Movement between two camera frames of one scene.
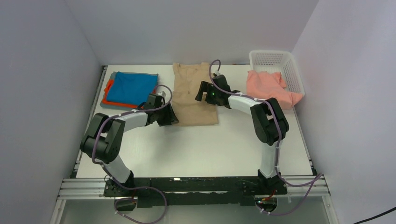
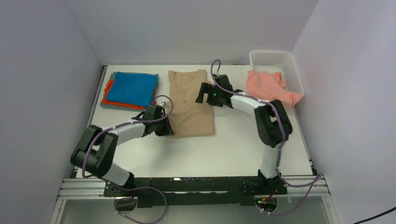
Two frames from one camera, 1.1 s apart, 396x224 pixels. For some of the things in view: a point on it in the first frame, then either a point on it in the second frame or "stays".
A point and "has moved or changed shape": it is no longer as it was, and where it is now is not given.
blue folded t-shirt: [131, 87] stays
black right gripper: [204, 87] stays
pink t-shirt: [267, 85] stays
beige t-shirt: [187, 80] has moved or changed shape
